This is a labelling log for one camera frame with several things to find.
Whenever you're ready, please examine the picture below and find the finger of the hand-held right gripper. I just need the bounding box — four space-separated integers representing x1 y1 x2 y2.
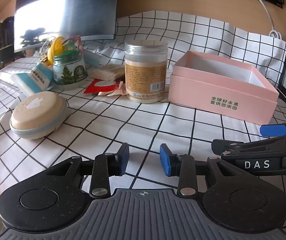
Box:
212 135 286 159
260 120 286 137

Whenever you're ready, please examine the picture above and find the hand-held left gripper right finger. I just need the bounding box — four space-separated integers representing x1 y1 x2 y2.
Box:
159 143 243 198

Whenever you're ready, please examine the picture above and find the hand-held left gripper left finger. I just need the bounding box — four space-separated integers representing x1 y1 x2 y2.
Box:
43 143 130 198

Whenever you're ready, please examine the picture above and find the pink cardboard box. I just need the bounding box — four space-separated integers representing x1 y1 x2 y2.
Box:
168 50 280 124

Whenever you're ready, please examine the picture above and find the pink wrapper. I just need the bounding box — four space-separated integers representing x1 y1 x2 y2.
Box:
98 81 128 98

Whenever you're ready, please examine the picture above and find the red packet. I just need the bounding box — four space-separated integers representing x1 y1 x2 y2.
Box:
84 78 118 95

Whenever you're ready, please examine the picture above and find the beige round zip case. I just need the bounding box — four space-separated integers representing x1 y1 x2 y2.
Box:
9 91 68 140

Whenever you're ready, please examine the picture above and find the blue face mask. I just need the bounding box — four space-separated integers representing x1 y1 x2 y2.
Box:
82 49 101 68

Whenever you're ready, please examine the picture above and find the blue white tissue pack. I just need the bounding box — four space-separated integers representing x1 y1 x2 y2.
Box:
12 62 55 97

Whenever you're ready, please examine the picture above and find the yellow plastic toy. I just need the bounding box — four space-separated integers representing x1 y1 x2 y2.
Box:
47 36 66 67

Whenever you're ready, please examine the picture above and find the checked tablecloth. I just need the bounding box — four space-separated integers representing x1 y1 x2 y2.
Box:
0 9 286 240

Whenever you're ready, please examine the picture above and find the clear plastic jar tan label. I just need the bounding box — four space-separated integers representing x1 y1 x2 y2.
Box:
124 40 169 104

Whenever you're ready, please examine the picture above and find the green glass jar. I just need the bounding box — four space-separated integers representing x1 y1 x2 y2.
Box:
53 49 87 91

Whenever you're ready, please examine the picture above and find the colourful printed pouch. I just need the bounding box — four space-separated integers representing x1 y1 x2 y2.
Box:
60 35 83 55

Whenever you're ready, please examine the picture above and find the computer monitor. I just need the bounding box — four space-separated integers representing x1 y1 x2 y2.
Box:
13 0 120 53

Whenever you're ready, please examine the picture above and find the black appliance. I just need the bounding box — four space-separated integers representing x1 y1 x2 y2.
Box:
0 16 15 62

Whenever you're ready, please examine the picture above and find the white power cable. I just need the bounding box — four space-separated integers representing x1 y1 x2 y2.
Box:
243 0 283 39

